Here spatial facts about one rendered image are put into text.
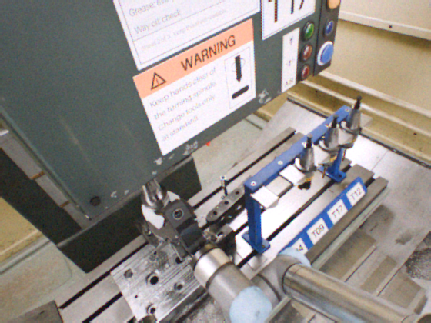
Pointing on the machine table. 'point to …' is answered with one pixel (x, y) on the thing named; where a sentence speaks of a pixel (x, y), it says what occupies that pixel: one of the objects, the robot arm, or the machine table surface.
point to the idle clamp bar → (226, 205)
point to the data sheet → (175, 24)
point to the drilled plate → (178, 300)
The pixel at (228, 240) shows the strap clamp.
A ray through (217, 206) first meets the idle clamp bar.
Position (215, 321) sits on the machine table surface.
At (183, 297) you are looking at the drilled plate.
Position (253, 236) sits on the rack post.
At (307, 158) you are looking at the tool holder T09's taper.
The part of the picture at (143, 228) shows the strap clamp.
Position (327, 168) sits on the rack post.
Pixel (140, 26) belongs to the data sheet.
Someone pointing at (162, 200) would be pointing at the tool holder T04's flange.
